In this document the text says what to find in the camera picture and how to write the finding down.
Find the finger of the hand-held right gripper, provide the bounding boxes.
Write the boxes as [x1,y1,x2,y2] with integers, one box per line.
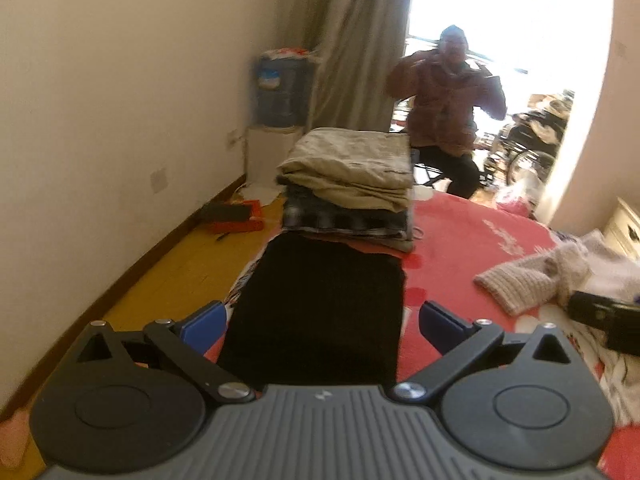
[569,289,640,353]

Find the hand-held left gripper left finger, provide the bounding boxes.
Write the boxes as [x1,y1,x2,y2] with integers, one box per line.
[75,300,256,403]

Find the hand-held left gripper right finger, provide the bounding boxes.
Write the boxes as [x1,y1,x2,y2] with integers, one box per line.
[390,301,573,403]

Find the black garment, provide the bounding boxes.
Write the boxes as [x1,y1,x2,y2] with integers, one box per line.
[217,235,406,391]

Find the beige pants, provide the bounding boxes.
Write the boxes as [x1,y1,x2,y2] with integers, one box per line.
[275,127,416,213]

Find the cream white cloth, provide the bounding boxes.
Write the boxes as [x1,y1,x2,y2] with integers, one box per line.
[575,230,640,426]

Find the pale knit sweater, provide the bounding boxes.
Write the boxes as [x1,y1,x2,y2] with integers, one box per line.
[472,230,608,317]

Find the white cabinet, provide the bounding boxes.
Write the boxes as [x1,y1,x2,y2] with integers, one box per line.
[602,197,640,263]

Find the orange and black tool case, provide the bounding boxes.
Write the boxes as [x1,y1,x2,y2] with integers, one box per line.
[200,199,266,235]

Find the pink bag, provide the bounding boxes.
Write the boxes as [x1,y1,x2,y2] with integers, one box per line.
[495,180,543,218]

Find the black chair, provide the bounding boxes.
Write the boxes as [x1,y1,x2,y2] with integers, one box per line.
[409,147,453,191]

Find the white water dispenser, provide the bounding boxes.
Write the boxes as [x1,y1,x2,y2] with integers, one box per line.
[245,125,306,186]

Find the wheelchair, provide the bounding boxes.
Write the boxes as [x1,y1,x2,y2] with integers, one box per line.
[492,90,576,188]

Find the blue water jug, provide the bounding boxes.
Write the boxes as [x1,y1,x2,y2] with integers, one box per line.
[252,50,318,128]

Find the grey-brown curtain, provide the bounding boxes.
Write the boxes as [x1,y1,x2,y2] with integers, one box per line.
[295,0,416,133]

